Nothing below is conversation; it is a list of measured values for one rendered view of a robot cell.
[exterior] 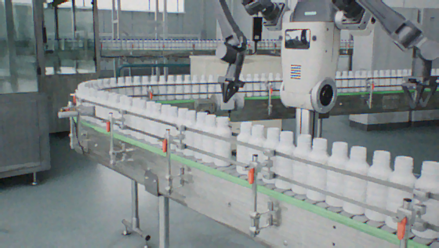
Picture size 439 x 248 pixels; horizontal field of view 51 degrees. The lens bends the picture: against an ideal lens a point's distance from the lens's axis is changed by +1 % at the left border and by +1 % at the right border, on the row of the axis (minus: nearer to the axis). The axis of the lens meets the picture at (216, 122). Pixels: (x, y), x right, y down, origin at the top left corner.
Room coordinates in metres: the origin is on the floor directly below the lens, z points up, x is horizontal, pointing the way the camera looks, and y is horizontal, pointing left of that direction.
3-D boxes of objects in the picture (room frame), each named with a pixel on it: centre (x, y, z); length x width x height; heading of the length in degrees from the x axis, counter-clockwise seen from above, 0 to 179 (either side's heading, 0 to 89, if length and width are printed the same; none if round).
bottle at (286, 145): (1.30, -0.20, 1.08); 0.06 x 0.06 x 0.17
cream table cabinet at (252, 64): (6.10, -0.26, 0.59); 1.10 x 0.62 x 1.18; 111
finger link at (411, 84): (1.45, -0.63, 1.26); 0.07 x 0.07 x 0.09; 39
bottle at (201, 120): (1.63, 0.05, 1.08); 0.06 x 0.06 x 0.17
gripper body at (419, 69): (1.46, -0.64, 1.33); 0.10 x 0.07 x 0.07; 129
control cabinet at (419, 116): (7.75, -3.48, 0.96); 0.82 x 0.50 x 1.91; 111
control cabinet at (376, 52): (7.43, -2.64, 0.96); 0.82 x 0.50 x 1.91; 111
